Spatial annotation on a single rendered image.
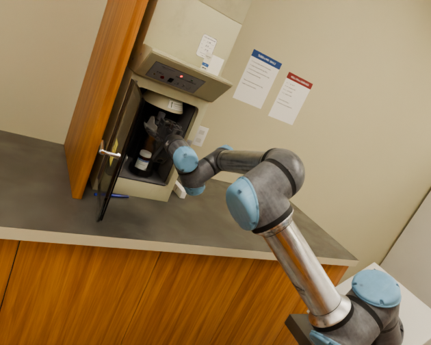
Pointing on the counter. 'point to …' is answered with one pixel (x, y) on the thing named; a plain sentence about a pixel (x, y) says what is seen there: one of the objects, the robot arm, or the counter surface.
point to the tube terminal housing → (212, 24)
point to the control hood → (211, 94)
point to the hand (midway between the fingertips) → (156, 128)
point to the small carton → (212, 64)
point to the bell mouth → (163, 102)
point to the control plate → (174, 77)
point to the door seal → (123, 159)
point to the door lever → (107, 150)
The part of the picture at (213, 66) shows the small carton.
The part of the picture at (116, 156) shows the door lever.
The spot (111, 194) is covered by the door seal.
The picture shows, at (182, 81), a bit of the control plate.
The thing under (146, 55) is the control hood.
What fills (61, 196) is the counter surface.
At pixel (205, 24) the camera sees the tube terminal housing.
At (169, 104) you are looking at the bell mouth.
